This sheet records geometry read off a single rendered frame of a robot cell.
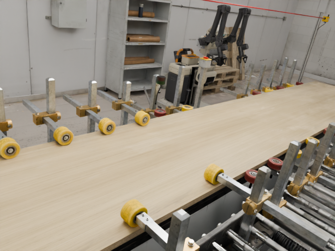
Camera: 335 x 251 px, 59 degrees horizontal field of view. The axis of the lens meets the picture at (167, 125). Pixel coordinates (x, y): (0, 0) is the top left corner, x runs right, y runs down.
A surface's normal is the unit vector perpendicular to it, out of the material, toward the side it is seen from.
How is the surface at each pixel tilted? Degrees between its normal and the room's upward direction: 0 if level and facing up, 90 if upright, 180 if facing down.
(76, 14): 90
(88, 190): 0
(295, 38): 90
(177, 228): 90
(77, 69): 90
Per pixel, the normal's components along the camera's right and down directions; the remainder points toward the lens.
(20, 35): 0.68, 0.38
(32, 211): 0.14, -0.90
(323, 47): -0.72, 0.19
